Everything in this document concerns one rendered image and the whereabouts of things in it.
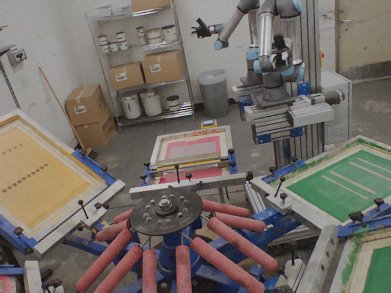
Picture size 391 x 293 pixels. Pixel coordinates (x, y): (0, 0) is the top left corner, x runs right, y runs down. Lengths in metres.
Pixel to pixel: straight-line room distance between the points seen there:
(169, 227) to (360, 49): 5.34
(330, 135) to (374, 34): 3.66
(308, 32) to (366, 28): 3.71
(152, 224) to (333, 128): 1.82
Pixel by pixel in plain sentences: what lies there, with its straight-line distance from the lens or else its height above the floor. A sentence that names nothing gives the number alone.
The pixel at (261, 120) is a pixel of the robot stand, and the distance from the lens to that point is 2.48.
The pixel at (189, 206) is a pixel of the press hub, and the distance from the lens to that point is 1.45.
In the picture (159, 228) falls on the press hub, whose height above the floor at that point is 1.31.
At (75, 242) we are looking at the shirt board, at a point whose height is 0.92.
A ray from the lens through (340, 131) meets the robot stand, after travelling 2.90.
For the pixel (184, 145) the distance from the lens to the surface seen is 2.74.
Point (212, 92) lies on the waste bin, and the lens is 5.44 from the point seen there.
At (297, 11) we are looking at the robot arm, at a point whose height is 1.80.
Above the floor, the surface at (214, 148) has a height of 0.96.
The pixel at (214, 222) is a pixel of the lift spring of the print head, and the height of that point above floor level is 1.25.
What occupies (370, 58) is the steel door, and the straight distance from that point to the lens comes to 6.44.
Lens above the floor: 2.14
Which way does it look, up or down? 26 degrees down
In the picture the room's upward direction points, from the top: 11 degrees counter-clockwise
